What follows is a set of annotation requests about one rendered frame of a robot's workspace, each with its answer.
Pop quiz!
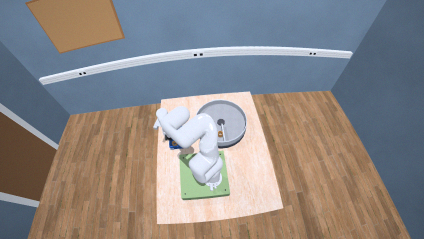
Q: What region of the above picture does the blue open-top crate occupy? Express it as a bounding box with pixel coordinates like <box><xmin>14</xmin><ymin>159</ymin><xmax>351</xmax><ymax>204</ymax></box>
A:
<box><xmin>169</xmin><ymin>139</ymin><xmax>183</xmax><ymax>150</ymax></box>

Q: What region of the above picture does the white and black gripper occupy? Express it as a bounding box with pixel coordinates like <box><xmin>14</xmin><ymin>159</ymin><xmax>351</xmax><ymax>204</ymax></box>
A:
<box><xmin>161</xmin><ymin>128</ymin><xmax>172</xmax><ymax>141</ymax></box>

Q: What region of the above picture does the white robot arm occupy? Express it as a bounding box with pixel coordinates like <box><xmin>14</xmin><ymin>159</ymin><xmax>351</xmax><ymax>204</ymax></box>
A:
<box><xmin>153</xmin><ymin>106</ymin><xmax>223</xmax><ymax>191</ymax></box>

